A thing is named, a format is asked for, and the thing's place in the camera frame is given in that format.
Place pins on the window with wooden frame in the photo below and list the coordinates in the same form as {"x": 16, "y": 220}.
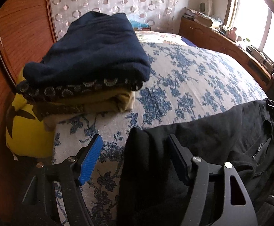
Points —
{"x": 254, "y": 21}

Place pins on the wooden sideboard cabinet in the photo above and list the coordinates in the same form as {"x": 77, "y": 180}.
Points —
{"x": 207, "y": 38}

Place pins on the folded navy blue garment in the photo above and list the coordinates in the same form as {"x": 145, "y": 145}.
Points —
{"x": 96, "y": 46}

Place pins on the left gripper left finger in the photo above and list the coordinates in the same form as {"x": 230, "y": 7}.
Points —
{"x": 38, "y": 202}

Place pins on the wooden wardrobe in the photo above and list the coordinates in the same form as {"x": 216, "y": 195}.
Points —
{"x": 26, "y": 34}

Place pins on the pink bottle on sideboard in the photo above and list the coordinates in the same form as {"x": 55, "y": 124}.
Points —
{"x": 232, "y": 34}

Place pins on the black t-shirt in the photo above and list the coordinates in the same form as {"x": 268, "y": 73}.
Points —
{"x": 150, "y": 190}

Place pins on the folded circle trimmed dark garment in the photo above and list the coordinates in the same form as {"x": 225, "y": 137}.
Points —
{"x": 34, "y": 93}

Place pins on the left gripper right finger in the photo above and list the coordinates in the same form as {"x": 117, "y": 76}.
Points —
{"x": 196, "y": 173}

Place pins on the cardboard box on sideboard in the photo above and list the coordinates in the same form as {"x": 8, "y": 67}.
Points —
{"x": 207, "y": 22}

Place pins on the circle patterned curtain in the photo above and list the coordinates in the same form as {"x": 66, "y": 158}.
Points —
{"x": 159, "y": 14}

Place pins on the dark blue blanket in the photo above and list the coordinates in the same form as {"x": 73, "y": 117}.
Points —
{"x": 186, "y": 41}

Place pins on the yellow plush pillow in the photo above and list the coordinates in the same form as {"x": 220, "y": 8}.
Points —
{"x": 25, "y": 134}

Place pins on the tissue box with blue bag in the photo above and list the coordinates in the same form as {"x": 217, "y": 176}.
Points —
{"x": 138, "y": 26}

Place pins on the blue floral bed sheet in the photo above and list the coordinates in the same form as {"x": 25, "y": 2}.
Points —
{"x": 186, "y": 83}

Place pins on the pink floral quilt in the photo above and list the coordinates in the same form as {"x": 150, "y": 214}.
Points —
{"x": 157, "y": 37}

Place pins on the folded tan garment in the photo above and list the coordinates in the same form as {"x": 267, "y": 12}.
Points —
{"x": 117, "y": 100}

